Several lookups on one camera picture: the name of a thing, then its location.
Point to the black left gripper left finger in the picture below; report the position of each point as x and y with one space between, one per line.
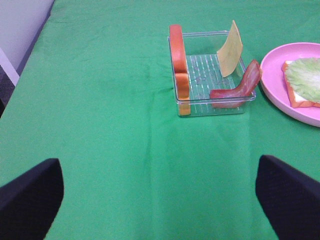
30 202

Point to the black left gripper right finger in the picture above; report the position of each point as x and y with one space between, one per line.
289 198

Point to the bacon strip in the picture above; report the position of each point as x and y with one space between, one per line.
250 80

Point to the green lettuce leaf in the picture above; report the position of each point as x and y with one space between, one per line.
303 76

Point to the bread slice on plate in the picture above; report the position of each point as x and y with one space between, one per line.
296 101

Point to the pink plate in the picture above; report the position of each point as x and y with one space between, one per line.
273 83

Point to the clear left plastic container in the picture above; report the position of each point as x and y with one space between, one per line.
204 75

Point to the yellow cheese slice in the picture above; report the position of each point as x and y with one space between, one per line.
229 54

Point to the upright bread slice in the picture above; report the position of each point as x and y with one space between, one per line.
180 69

